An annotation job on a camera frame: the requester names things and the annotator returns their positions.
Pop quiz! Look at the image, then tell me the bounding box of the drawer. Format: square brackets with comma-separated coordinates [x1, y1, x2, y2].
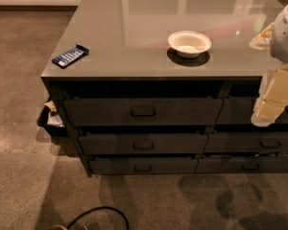
[63, 98, 223, 127]
[89, 157, 198, 174]
[204, 132, 288, 153]
[216, 97, 288, 125]
[196, 156, 288, 173]
[79, 133, 208, 155]

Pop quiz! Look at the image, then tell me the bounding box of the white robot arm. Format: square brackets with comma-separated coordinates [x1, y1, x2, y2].
[250, 4, 288, 127]

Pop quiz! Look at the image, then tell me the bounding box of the dark grey drawer cabinet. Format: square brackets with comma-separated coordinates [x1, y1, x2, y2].
[42, 0, 288, 175]

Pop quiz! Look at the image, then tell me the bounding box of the white paper bowl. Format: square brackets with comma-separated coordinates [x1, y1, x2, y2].
[168, 31, 211, 58]

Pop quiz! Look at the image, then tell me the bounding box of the black bin with trash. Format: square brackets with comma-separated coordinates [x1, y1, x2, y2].
[36, 100, 67, 137]

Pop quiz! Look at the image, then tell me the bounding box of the black floor cable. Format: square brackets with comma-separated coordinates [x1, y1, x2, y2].
[65, 206, 131, 230]

